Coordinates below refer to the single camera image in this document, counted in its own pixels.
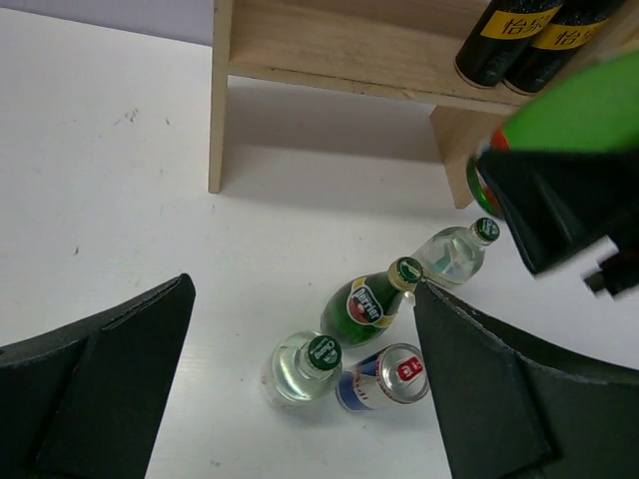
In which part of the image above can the Red Bull can front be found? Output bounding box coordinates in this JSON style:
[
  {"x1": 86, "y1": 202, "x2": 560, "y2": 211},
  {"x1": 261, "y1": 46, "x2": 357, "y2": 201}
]
[{"x1": 335, "y1": 343, "x2": 429, "y2": 412}]

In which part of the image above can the left black yellow can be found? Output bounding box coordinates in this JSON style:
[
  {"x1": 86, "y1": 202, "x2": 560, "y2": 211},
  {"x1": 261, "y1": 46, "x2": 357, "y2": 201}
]
[{"x1": 454, "y1": 0, "x2": 564, "y2": 89}]

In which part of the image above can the right black yellow can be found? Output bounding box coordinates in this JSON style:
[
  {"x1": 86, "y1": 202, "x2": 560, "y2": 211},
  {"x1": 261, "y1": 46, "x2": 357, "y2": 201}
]
[{"x1": 502, "y1": 0, "x2": 624, "y2": 95}]

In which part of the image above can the green perrier bottle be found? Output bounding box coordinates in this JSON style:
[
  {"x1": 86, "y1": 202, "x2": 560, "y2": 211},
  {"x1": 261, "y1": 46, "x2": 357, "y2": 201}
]
[
  {"x1": 320, "y1": 256, "x2": 423, "y2": 349},
  {"x1": 466, "y1": 50, "x2": 638, "y2": 219}
]

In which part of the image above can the clear bottle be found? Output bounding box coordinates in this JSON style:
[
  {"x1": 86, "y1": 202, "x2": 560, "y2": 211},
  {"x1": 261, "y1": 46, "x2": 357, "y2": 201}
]
[
  {"x1": 261, "y1": 330, "x2": 342, "y2": 407},
  {"x1": 412, "y1": 217, "x2": 500, "y2": 289}
]

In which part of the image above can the black yellow can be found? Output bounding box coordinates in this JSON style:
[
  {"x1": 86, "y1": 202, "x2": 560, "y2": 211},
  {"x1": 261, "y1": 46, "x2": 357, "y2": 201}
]
[
  {"x1": 502, "y1": 0, "x2": 624, "y2": 95},
  {"x1": 454, "y1": 0, "x2": 564, "y2": 89}
]

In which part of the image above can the wooden two-tier shelf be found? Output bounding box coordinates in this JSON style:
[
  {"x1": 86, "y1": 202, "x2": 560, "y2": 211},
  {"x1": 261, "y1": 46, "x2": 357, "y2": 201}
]
[{"x1": 207, "y1": 0, "x2": 639, "y2": 210}]

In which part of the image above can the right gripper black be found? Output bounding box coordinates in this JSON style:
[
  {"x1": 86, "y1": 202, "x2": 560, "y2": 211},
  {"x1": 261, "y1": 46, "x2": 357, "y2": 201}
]
[{"x1": 477, "y1": 150, "x2": 638, "y2": 297}]

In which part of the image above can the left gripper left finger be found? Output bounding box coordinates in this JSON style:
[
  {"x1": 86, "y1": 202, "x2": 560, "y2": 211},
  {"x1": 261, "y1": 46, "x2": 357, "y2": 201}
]
[{"x1": 1, "y1": 273, "x2": 196, "y2": 478}]

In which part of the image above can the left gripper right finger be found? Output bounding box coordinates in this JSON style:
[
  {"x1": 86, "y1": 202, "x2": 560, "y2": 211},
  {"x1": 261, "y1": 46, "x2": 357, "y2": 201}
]
[{"x1": 413, "y1": 282, "x2": 638, "y2": 478}]

